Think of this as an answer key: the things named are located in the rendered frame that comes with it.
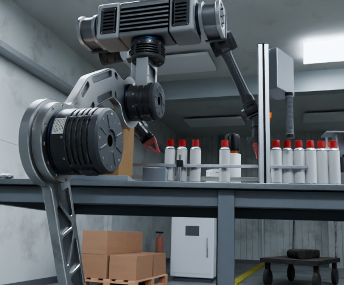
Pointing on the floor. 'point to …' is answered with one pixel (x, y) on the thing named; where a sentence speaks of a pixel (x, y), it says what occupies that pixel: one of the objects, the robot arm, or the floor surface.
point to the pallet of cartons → (120, 259)
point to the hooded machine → (193, 249)
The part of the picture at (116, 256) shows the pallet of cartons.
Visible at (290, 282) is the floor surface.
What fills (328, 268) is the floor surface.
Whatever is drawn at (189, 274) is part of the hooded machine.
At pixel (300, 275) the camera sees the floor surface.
